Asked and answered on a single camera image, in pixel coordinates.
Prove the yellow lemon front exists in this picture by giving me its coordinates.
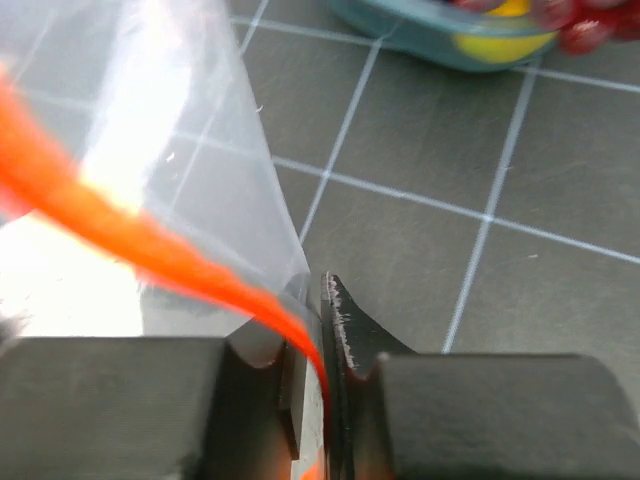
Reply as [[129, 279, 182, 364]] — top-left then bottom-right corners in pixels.
[[451, 0, 557, 65]]

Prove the black grid mat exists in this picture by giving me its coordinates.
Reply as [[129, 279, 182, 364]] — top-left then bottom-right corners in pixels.
[[229, 1, 639, 370]]

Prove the teal fruit bowl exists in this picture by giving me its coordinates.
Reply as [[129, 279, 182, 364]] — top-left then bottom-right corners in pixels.
[[328, 0, 555, 73]]

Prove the clear bag with orange zipper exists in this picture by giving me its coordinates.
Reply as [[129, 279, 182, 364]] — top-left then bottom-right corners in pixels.
[[0, 0, 331, 480]]

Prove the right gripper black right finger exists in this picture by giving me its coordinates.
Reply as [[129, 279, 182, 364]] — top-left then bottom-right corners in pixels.
[[321, 273, 639, 479]]

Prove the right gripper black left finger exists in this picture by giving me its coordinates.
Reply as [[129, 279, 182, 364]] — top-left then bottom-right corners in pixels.
[[1, 307, 324, 479]]

